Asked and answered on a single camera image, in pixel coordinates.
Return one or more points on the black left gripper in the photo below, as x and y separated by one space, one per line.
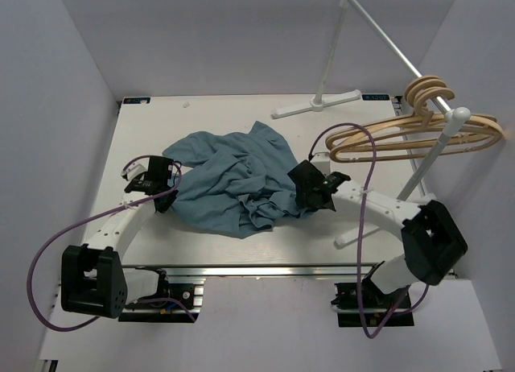
171 197

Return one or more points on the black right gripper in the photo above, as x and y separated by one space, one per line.
302 202

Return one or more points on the blue t shirt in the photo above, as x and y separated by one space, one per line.
236 184

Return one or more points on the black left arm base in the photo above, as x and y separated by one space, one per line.
178 301

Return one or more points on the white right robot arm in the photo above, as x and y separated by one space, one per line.
431 240

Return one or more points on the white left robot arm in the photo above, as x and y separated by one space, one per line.
93 280

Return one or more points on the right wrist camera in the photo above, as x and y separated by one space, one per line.
332 181

